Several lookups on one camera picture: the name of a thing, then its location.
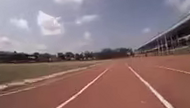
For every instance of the red running track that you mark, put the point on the red running track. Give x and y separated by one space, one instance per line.
117 94

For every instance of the pale kerb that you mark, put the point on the pale kerb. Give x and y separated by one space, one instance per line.
45 76

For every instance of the dry grass field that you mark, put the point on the dry grass field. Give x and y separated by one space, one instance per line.
17 70

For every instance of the low dark building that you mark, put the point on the low dark building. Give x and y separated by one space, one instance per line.
3 57

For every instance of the roofed grandstand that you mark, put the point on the roofed grandstand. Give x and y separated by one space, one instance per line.
188 31

